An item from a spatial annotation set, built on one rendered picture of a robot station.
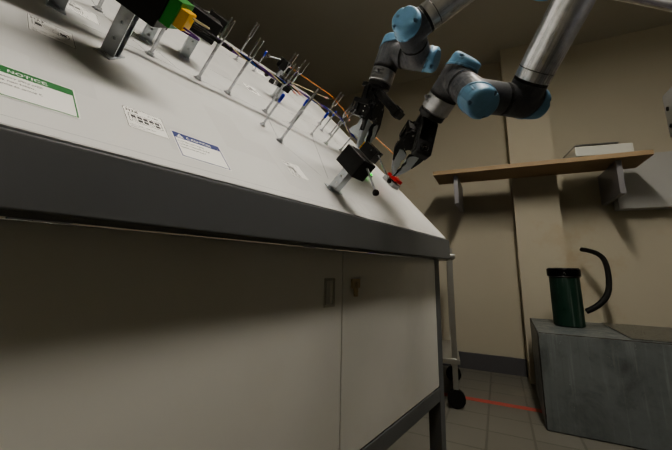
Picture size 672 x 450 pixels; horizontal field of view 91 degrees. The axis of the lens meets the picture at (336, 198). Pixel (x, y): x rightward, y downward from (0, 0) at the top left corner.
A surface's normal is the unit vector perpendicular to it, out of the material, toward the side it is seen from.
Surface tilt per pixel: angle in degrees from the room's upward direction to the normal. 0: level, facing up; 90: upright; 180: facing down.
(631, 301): 90
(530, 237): 90
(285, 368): 90
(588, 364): 90
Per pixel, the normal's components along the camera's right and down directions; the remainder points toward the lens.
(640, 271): -0.43, -0.19
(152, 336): 0.81, -0.11
